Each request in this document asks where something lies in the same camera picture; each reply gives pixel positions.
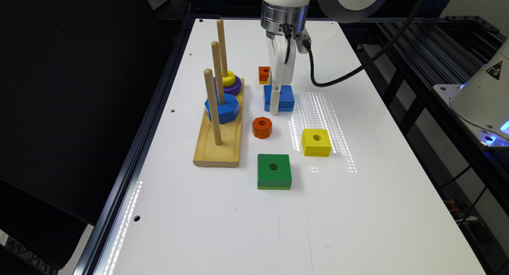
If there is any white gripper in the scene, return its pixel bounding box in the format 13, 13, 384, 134
266, 29, 311, 115

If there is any blue square block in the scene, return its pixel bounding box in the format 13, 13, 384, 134
263, 85, 295, 111

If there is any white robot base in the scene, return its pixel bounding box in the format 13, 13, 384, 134
433, 42, 509, 149

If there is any orange and yellow small block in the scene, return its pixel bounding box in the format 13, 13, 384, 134
258, 66, 270, 85

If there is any orange octagonal block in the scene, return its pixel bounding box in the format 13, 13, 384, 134
252, 117, 272, 139

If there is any yellow square block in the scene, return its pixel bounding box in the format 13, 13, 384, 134
301, 129, 332, 157

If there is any green square block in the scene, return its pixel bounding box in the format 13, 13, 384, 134
257, 154, 292, 190

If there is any front wooden peg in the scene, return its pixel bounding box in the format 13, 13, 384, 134
204, 68, 222, 145

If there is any wooden peg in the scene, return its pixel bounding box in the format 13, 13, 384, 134
204, 68, 222, 145
216, 19, 228, 77
212, 41, 225, 105

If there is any back wooden peg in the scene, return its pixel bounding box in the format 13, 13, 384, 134
216, 19, 228, 77

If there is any middle wooden peg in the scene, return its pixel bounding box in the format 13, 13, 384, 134
212, 41, 225, 105

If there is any wooden peg base board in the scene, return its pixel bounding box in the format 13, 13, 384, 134
192, 77, 246, 168

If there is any purple round ring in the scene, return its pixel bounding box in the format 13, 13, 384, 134
213, 75, 243, 96

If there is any yellow round ring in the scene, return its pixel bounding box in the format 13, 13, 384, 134
220, 70, 237, 88

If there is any blue octagonal ring block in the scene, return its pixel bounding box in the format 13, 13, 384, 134
217, 94, 240, 124

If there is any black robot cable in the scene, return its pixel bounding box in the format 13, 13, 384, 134
281, 0, 433, 88

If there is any black aluminium frame rack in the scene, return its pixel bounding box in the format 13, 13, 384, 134
367, 17, 508, 274

